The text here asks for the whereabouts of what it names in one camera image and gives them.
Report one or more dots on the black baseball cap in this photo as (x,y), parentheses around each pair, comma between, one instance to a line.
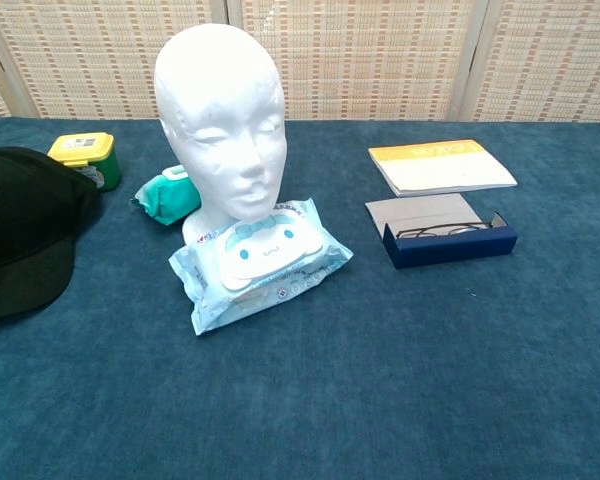
(25,225)

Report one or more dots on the white foam mannequin head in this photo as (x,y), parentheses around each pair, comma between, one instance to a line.
(215,100)

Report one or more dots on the green tub with yellow lid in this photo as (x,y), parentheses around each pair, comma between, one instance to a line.
(87,145)

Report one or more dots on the green wet wipes pack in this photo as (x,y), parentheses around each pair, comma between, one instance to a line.
(167,200)

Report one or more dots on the light blue cartoon wipes pack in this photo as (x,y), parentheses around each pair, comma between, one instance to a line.
(270,250)

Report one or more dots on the black rimmed eyeglasses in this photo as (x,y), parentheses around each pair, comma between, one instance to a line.
(432,231)

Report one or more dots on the woven bamboo folding screen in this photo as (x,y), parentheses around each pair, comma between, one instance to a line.
(380,60)

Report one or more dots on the navy blue glasses case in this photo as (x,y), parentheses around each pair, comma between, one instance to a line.
(455,250)

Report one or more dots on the yellow and white booklet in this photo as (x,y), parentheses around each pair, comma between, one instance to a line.
(445,167)

